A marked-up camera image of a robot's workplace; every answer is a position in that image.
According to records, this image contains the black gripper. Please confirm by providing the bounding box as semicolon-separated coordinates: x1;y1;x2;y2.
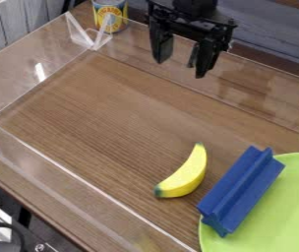
146;0;237;79

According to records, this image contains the yellow toy banana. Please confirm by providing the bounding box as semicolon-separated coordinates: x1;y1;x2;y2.
153;142;207;198

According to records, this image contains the green plate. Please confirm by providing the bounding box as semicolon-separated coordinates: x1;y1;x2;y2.
197;153;299;252

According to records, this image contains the yellow labelled tin can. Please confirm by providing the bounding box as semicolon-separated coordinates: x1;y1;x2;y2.
92;0;128;33

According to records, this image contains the blue plastic block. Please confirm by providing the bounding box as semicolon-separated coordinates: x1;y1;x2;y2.
196;146;284;237

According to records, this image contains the clear acrylic barrier wall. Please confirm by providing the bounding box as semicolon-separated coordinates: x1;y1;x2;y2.
0;14;299;252

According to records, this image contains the black cable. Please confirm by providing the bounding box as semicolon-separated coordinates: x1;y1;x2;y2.
0;221;27;252

